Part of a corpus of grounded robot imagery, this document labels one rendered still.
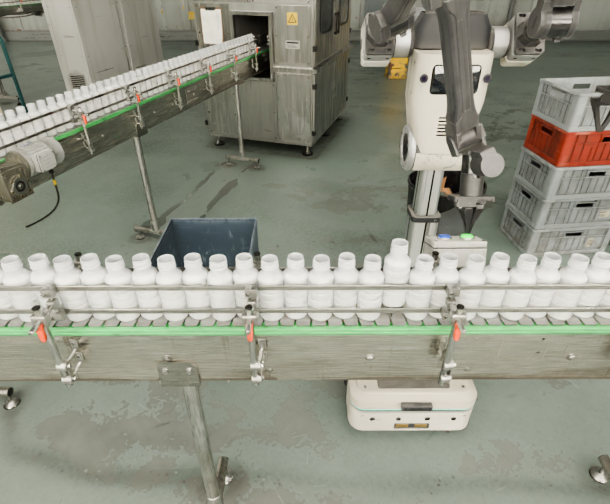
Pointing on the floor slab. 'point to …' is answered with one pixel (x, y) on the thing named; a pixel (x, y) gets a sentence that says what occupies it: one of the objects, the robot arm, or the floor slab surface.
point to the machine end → (284, 70)
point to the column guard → (397, 68)
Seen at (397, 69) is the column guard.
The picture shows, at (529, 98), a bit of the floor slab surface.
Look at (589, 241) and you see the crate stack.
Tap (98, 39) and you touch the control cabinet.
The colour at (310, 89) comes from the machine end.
